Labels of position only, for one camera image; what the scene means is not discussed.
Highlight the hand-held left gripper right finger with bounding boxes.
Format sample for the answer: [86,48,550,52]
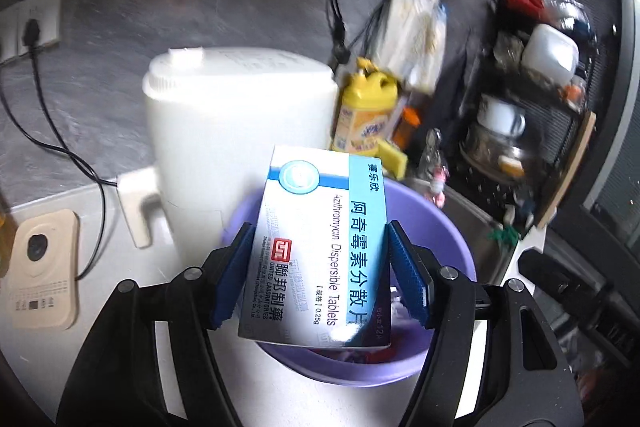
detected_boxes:
[387,220,586,427]

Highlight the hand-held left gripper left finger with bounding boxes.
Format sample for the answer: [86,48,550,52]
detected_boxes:
[55,222,257,427]

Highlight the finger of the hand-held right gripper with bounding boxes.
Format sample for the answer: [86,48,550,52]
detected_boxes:
[517,249,603,295]

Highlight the purple plastic bucket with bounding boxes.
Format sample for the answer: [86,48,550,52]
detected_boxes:
[220,179,477,384]

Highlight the blue white medicine box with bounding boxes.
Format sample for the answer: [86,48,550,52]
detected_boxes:
[237,145,394,350]

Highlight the green cloth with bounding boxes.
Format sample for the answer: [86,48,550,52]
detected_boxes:
[487,226,519,251]

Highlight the steel sink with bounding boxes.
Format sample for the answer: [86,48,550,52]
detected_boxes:
[444,186,507,289]

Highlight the wooden board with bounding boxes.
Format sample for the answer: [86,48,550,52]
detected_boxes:
[534,110,598,229]

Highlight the yellow green sponge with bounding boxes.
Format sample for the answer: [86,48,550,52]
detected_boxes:
[377,139,409,178]

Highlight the black dish rack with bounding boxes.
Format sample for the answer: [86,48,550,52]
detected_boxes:
[452,0,601,233]

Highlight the orange cup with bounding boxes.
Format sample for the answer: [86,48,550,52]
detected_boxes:
[392,106,419,148]

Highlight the white enamel mug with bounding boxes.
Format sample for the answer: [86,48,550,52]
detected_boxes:
[477,95,528,136]

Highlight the cream air fryer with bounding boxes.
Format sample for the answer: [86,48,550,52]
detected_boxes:
[117,47,337,259]

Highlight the yellow detergent bottle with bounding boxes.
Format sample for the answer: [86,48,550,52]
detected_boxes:
[332,58,402,156]

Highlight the cream induction cooker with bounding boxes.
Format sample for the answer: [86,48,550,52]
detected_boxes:
[8,209,81,331]

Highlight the white plastic container lid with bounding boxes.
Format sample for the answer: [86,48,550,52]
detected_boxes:
[522,24,581,86]

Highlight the hanging chopstick bags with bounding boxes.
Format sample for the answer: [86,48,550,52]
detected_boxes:
[374,0,449,94]

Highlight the black power cable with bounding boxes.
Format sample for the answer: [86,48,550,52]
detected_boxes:
[0,57,109,283]
[22,18,124,188]

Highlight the hanging black cable loop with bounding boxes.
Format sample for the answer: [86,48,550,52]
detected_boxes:
[327,0,399,64]

